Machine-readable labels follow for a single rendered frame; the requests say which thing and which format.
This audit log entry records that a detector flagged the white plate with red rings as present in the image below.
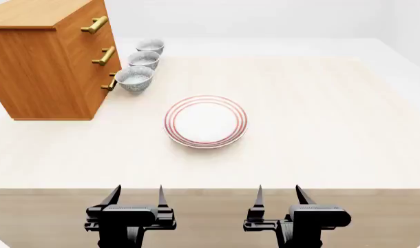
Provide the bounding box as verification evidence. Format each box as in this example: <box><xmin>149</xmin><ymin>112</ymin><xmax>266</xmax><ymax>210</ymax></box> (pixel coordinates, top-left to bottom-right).
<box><xmin>163</xmin><ymin>95</ymin><xmax>249</xmax><ymax>149</ymax></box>

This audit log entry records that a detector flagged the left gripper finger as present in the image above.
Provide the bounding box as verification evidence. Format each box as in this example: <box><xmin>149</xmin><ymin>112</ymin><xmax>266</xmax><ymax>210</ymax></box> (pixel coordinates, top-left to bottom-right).
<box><xmin>156</xmin><ymin>184</ymin><xmax>174</xmax><ymax>221</ymax></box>
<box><xmin>85</xmin><ymin>184</ymin><xmax>123</xmax><ymax>218</ymax></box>

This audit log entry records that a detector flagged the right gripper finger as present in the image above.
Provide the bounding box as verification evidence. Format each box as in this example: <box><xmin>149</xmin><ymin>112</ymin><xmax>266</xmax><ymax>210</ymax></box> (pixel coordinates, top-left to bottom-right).
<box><xmin>295</xmin><ymin>184</ymin><xmax>317</xmax><ymax>207</ymax></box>
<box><xmin>246</xmin><ymin>184</ymin><xmax>266</xmax><ymax>221</ymax></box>

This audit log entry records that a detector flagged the wooden drawer cabinet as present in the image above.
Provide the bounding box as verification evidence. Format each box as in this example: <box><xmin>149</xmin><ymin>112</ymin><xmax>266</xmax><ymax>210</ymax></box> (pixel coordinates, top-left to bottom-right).
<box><xmin>0</xmin><ymin>0</ymin><xmax>123</xmax><ymax>122</ymax></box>

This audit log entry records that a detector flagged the white patterned bowl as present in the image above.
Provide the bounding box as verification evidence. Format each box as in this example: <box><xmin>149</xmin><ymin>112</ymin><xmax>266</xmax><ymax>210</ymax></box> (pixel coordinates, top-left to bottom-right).
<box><xmin>114</xmin><ymin>65</ymin><xmax>156</xmax><ymax>94</ymax></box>
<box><xmin>127</xmin><ymin>50</ymin><xmax>161</xmax><ymax>71</ymax></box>
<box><xmin>135</xmin><ymin>39</ymin><xmax>165</xmax><ymax>56</ymax></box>

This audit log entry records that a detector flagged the brass drawer handle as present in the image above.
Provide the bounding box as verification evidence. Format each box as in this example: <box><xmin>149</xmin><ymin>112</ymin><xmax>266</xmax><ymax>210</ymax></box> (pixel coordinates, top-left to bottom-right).
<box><xmin>101</xmin><ymin>72</ymin><xmax>118</xmax><ymax>92</ymax></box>
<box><xmin>81</xmin><ymin>15</ymin><xmax>109</xmax><ymax>35</ymax></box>
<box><xmin>92</xmin><ymin>45</ymin><xmax>116</xmax><ymax>67</ymax></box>

